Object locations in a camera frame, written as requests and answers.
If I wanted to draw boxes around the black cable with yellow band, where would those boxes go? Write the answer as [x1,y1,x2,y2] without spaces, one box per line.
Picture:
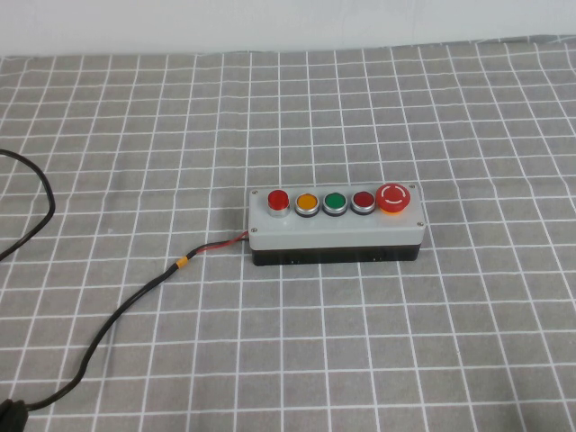
[25,229,251,411]

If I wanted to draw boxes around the yellow flat pushbutton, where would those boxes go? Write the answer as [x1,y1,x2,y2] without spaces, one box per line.
[294,192,321,219]

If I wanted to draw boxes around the plain black cable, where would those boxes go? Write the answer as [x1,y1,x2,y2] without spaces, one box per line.
[0,149,56,263]

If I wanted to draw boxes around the red dome pushbutton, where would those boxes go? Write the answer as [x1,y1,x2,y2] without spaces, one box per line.
[265,189,292,218]

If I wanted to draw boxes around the red mushroom emergency stop button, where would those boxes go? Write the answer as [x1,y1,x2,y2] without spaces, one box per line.
[375,183,412,216]

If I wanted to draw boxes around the grey button control box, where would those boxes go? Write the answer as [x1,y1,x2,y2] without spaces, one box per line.
[247,183,426,267]

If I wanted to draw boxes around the dark red flat pushbutton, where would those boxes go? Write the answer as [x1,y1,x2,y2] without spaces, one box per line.
[350,190,377,216]

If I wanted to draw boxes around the green flat pushbutton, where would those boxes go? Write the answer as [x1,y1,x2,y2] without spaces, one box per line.
[321,192,349,218]

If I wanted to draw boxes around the black power adapter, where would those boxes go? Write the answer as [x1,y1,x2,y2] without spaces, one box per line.
[0,397,31,432]

